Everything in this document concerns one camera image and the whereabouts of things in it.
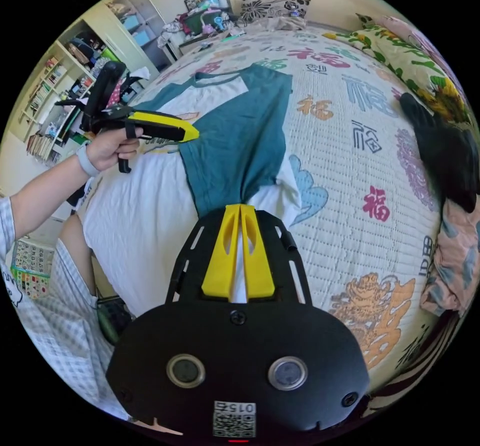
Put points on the white bookshelf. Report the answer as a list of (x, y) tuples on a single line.
[(48, 89)]

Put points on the pile of clothes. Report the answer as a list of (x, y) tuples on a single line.
[(446, 161)]

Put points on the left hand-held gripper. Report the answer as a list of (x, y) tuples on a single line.
[(108, 118)]

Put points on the person's left forearm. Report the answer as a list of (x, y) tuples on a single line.
[(45, 191)]

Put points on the cluttered bedside table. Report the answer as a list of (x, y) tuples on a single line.
[(198, 22)]

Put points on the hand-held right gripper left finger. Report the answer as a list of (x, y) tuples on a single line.
[(219, 273)]

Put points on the colourful number chart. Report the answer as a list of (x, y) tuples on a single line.
[(32, 269)]

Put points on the dark floral pillow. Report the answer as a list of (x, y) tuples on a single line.
[(273, 6)]

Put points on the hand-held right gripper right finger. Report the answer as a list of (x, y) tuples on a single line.
[(258, 273)]

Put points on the white t-shirt with teal sleeves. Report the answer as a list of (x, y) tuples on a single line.
[(150, 198)]

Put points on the person's body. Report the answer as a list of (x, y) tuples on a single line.
[(63, 326)]

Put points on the white cupboard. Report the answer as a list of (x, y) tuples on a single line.
[(131, 26)]

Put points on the yellow green floral pillow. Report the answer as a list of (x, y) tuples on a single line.
[(405, 56)]

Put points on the bed with printed quilt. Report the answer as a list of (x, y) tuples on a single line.
[(348, 176)]

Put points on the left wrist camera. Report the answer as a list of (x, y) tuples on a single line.
[(107, 82)]

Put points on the person's left hand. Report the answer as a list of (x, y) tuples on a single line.
[(107, 149)]

